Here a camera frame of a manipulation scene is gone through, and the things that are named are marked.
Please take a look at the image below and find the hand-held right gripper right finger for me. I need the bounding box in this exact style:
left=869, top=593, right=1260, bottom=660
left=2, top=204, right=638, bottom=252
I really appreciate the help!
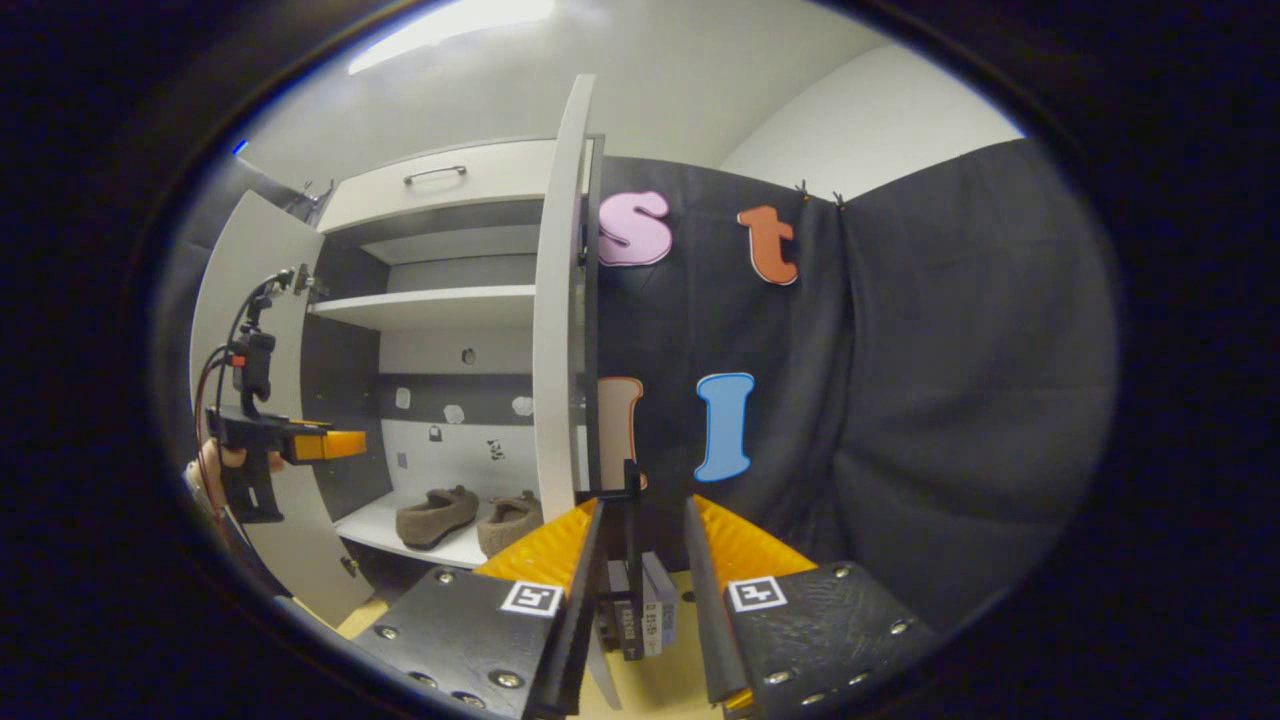
left=683, top=495, right=941, bottom=720

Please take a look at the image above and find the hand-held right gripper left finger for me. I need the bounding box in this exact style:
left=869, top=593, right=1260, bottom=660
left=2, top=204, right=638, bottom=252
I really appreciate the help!
left=350, top=498, right=607, bottom=720

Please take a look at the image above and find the brown shoe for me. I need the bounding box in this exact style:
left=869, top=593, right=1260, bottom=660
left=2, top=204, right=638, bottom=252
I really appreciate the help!
left=394, top=484, right=482, bottom=552
left=476, top=489, right=547, bottom=559

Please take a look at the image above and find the white shoe cabinet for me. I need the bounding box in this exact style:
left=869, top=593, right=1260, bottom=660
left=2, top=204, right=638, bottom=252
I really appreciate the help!
left=298, top=137, right=607, bottom=603

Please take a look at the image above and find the white shoe cabinet door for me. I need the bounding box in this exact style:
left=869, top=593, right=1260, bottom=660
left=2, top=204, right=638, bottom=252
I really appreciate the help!
left=531, top=73, right=623, bottom=712
left=190, top=190, right=377, bottom=630

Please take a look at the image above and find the white cabinet shelf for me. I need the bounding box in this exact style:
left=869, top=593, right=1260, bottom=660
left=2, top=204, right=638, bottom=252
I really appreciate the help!
left=307, top=285, right=539, bottom=332
left=334, top=487, right=542, bottom=570
left=359, top=224, right=542, bottom=267

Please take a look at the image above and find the white cabinet drawer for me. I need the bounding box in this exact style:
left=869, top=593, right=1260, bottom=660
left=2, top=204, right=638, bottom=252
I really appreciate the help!
left=317, top=138, right=561, bottom=237

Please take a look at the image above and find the black backdrop cloth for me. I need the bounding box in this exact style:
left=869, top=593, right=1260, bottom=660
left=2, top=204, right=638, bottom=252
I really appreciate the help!
left=596, top=137, right=1119, bottom=637

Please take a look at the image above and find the ceiling light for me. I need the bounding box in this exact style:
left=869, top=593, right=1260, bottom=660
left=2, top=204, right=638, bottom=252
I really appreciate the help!
left=347, top=0, right=557, bottom=77

